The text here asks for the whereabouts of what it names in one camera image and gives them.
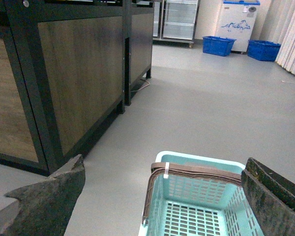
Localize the white floor cable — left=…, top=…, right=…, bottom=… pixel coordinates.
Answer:
left=131, top=78, right=151, bottom=92

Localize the blue basket right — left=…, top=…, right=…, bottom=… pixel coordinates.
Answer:
left=247, top=40, right=281, bottom=61

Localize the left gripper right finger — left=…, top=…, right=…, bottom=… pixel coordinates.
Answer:
left=241, top=157, right=295, bottom=236

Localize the glass door refrigerator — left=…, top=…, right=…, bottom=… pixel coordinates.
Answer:
left=153, top=0, right=200, bottom=48

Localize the brown basket handle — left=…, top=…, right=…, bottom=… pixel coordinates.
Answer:
left=141, top=162, right=242, bottom=225

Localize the white curtain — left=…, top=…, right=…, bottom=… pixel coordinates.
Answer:
left=275, top=0, right=295, bottom=80

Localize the light blue plastic basket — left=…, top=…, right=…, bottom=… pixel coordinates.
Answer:
left=138, top=150, right=265, bottom=236

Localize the blue basket left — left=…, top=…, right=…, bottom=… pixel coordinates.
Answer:
left=203, top=36, right=236, bottom=57

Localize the white chest freezer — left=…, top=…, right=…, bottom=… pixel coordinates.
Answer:
left=215, top=0, right=260, bottom=53

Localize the black wood display cabinet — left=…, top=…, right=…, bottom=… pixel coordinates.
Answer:
left=0, top=0, right=125, bottom=175

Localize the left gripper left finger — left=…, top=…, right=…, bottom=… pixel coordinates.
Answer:
left=0, top=154, right=86, bottom=236

